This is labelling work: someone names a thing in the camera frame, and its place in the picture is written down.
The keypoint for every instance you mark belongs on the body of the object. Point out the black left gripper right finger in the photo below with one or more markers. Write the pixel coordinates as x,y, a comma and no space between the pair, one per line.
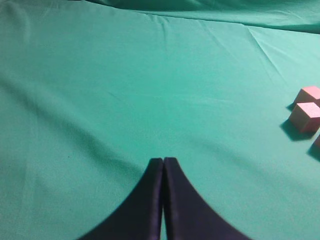
187,216

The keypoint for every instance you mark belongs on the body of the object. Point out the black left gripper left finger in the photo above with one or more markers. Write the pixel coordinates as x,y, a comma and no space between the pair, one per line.
139,217

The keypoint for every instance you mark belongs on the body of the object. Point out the pink cube column front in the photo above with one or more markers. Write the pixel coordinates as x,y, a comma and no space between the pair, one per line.
316,143

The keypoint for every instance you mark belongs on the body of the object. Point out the pink cube column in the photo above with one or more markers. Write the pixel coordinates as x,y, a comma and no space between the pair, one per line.
305,117
316,143
309,94

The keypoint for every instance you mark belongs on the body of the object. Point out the green cloth backdrop and cover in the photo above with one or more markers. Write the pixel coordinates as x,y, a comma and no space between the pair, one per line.
90,91

